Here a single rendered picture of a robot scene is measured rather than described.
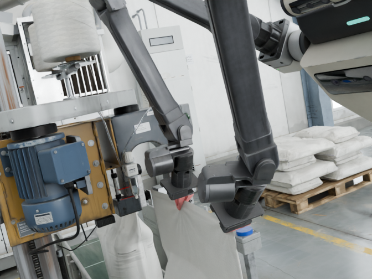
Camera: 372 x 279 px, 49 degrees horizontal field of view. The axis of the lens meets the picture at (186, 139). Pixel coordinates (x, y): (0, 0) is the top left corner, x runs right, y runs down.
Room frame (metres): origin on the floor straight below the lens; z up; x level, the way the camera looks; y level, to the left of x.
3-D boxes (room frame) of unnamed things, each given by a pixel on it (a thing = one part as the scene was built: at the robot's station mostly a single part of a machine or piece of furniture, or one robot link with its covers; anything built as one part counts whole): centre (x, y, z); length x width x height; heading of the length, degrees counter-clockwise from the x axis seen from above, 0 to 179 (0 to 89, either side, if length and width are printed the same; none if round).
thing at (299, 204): (4.31, -1.25, 0.07); 1.20 x 0.82 x 0.14; 117
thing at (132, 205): (1.34, 0.24, 1.04); 0.08 x 0.06 x 0.05; 115
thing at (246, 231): (1.39, -0.14, 0.84); 0.06 x 0.06 x 0.02
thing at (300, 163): (4.16, -0.95, 0.44); 0.66 x 0.42 x 0.14; 19
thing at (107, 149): (1.40, 0.30, 1.26); 0.22 x 0.05 x 0.16; 25
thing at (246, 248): (1.39, -0.14, 0.81); 0.08 x 0.08 x 0.06; 25
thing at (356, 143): (4.27, -1.62, 0.44); 0.68 x 0.44 x 0.15; 115
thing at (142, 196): (1.37, 0.19, 1.07); 0.03 x 0.01 x 0.13; 115
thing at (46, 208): (1.10, 0.40, 1.21); 0.15 x 0.15 x 0.25
